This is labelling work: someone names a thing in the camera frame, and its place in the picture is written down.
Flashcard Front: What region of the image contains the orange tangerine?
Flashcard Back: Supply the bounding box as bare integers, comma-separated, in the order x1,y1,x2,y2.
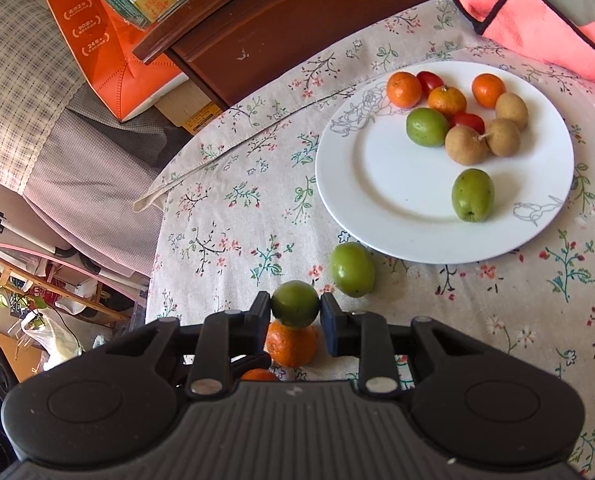
471,73,507,109
264,321,319,367
240,368,281,382
386,71,423,109
427,86,468,117

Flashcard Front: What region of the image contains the white plastic bag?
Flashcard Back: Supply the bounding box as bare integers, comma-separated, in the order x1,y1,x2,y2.
22,310,84,372

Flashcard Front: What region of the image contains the floral cloth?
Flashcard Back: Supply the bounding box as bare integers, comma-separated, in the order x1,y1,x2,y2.
132,0,595,476

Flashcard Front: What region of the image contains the brown cardboard box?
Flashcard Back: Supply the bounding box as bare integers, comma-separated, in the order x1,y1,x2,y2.
155,80,223,136

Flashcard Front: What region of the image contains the pink cloth with black trim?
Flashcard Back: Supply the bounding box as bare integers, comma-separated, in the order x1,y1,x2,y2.
427,0,595,98

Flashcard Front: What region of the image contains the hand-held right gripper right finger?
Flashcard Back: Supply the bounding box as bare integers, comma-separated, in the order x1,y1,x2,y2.
320,292,499,395

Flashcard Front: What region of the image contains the brown longan with stem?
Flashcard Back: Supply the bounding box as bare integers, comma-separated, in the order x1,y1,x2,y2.
445,125,491,166

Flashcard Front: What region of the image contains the white folding board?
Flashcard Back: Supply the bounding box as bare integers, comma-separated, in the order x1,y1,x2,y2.
0,195,153,291

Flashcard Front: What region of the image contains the beige plaid cloth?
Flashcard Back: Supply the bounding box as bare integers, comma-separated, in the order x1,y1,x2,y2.
0,0,88,191

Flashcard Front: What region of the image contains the white plate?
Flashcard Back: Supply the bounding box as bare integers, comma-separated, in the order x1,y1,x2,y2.
315,61,575,265

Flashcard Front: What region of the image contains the green jujube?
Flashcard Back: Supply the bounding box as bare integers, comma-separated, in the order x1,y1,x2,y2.
270,280,321,330
329,242,377,298
406,107,451,148
451,168,495,223

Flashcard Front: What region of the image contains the wooden rack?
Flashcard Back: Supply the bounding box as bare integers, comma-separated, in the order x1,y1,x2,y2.
0,245,128,326

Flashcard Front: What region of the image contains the red cherry tomato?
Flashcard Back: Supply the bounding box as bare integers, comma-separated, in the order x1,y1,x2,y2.
451,112,487,133
416,70,445,95

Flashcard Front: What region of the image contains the orange tissue pack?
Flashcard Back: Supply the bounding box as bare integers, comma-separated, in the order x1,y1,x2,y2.
42,0,188,123

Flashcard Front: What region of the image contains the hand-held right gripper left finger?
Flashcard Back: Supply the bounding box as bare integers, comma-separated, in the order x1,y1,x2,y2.
96,291,273,401

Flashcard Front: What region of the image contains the pink checkered cloth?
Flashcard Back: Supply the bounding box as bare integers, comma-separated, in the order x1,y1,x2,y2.
25,95,193,278

